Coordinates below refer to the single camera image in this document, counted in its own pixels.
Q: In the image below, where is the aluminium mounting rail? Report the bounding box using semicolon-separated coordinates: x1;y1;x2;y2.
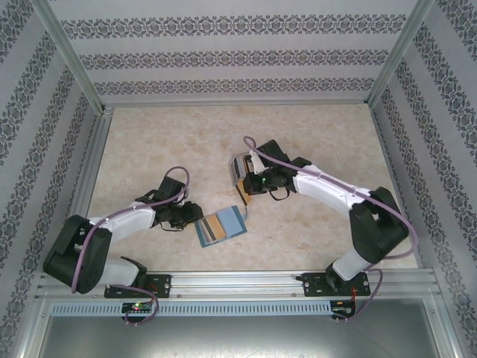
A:
35;270;437;299

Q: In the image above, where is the blue card holder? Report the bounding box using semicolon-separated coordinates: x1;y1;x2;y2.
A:
194;205;250;249

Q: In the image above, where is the aluminium frame crossbar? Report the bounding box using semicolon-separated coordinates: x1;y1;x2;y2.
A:
100;99;370;110

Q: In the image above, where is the grey slotted cable duct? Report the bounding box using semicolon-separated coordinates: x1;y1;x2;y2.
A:
50;300;332;317

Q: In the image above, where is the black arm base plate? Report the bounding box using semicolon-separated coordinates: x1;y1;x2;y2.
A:
104;274;173;299
302;271;372;298

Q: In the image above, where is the aluminium frame post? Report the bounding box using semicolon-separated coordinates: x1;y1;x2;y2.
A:
367;0;435;106
31;0;106;116

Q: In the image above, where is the orange credit card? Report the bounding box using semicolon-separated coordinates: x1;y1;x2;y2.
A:
236;178;255;207

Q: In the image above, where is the aluminium side rail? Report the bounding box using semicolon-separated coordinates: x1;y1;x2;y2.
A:
51;107;115;272

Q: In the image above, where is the tan credit card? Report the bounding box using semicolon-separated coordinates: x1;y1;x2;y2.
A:
207;213;229;240

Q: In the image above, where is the purple cable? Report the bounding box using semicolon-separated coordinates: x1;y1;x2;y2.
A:
70;166;192;324
242;136;417;321

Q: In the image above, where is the grey metal panel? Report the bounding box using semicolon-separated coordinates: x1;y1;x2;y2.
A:
37;315;454;358

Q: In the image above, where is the grey credit card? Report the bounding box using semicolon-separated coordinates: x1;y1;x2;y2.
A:
200;219;221;245

